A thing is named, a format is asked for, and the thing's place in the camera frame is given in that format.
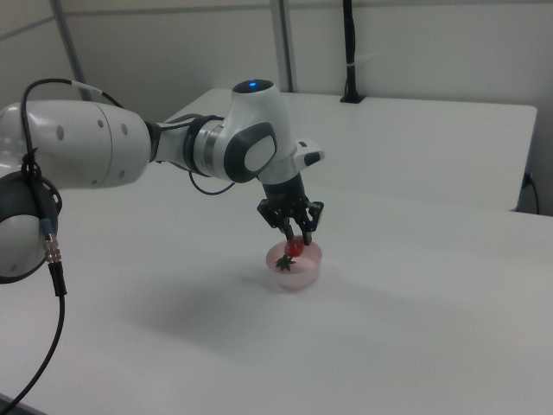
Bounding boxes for white rear table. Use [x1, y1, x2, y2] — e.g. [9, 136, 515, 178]
[166, 88, 538, 213]

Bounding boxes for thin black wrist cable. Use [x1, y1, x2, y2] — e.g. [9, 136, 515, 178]
[188, 171, 238, 195]

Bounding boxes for red strawberry with green leaves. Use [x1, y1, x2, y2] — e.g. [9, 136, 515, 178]
[276, 236, 306, 273]

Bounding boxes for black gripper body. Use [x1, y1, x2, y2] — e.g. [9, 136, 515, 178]
[257, 171, 315, 231]

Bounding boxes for black wall cable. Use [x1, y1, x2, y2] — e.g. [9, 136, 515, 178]
[522, 171, 542, 214]

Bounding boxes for pink plastic bowl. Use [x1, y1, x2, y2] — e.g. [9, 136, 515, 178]
[264, 241, 325, 292]

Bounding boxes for black pole with clamp base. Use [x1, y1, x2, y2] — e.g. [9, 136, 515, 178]
[339, 0, 368, 105]

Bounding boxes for black cable with metal connector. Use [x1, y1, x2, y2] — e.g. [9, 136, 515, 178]
[0, 78, 127, 412]

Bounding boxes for grey partition post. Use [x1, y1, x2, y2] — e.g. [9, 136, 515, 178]
[49, 0, 90, 101]
[270, 0, 300, 93]

